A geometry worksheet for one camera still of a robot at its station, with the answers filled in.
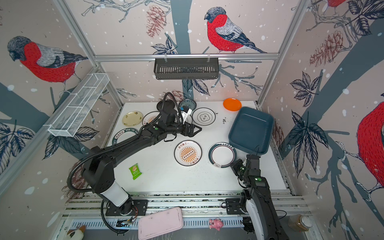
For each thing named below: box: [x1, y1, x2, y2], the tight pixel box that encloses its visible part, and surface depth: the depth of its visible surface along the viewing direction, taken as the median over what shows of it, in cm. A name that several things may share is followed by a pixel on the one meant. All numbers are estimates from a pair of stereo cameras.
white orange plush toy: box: [65, 225, 87, 240], surface depth 67 cm
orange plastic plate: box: [223, 98, 242, 112], surface depth 124 cm
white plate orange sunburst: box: [174, 139, 203, 167], surface depth 94 cm
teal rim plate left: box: [112, 128, 139, 146], surface depth 105 cm
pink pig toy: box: [209, 218, 224, 231], surface depth 69 cm
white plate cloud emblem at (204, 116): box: [192, 107, 216, 126], surface depth 116 cm
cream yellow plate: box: [122, 111, 143, 127], surface depth 116 cm
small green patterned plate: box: [178, 98, 197, 111], surface depth 124 cm
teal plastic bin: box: [228, 106, 275, 156], surface depth 105 cm
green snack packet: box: [128, 163, 142, 180], surface depth 86 cm
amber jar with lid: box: [288, 214, 313, 232], surface depth 63 cm
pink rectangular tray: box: [138, 207, 184, 240], surface depth 69 cm
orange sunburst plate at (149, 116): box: [142, 111, 161, 126], surface depth 113 cm
